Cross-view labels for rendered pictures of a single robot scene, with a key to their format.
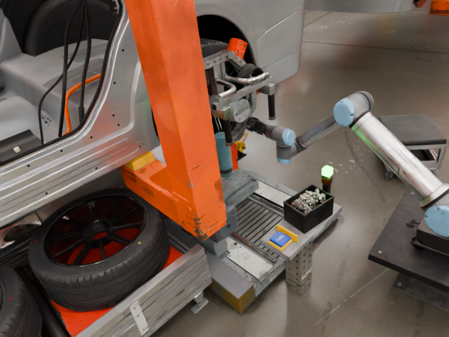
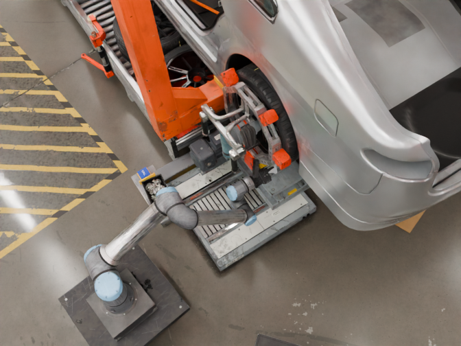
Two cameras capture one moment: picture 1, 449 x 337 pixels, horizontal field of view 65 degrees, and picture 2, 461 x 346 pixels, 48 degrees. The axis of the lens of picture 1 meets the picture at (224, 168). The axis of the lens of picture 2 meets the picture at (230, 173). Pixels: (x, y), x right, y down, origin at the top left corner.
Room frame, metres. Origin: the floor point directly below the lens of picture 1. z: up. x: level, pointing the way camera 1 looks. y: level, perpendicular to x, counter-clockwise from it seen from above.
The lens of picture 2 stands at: (2.13, -1.91, 3.41)
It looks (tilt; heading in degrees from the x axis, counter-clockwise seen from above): 59 degrees down; 103
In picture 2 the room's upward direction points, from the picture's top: 7 degrees counter-clockwise
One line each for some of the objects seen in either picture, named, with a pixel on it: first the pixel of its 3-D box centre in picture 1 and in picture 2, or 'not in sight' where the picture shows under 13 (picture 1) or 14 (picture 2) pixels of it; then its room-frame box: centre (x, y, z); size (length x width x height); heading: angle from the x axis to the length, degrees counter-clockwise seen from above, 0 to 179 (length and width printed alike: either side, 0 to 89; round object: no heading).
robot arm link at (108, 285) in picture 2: not in sight; (110, 287); (1.14, -1.05, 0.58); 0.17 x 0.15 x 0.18; 126
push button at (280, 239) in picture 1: (280, 239); (144, 173); (1.14, -0.21, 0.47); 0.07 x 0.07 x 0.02; 39
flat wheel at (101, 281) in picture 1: (103, 243); (197, 83); (1.37, 0.68, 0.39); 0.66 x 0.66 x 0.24
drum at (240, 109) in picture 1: (228, 106); (241, 130); (1.81, -0.07, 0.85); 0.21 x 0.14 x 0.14; 39
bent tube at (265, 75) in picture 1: (244, 70); (241, 127); (1.84, -0.18, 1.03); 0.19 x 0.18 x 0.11; 39
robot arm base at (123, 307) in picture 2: not in sight; (116, 296); (1.15, -1.05, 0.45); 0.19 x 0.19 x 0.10
